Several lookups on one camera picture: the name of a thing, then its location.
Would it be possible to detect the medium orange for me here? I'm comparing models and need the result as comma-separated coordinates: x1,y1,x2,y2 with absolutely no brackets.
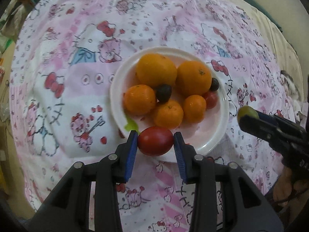
175,61,212,97

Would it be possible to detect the green lime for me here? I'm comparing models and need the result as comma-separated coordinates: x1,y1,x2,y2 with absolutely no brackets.
237,105,259,124

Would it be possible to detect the small mandarin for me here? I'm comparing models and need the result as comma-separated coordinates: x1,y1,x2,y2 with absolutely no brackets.
152,100,184,129

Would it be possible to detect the right hand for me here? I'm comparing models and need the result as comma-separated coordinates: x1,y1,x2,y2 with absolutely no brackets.
273,166,308,206

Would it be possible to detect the pink white plate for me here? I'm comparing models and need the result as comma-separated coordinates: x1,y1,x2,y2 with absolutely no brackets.
110,47,229,156

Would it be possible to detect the small orange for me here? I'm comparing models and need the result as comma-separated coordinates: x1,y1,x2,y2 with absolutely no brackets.
183,95,206,124

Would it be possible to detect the large orange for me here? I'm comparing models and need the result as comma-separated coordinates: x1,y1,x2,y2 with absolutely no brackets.
135,53,177,88

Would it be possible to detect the dark plum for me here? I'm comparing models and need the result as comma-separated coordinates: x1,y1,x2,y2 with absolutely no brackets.
210,78,219,92
155,84,172,104

